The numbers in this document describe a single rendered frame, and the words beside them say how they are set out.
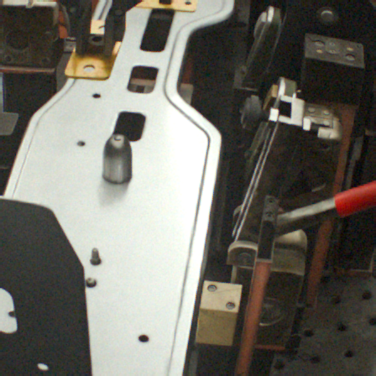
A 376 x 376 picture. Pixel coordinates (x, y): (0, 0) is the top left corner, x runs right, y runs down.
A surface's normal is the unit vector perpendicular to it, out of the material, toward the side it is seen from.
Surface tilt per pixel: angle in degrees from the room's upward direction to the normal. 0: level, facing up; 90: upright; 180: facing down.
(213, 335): 90
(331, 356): 0
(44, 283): 90
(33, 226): 90
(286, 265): 0
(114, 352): 0
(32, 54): 90
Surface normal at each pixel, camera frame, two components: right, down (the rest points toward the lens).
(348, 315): 0.06, -0.73
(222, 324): -0.13, 0.68
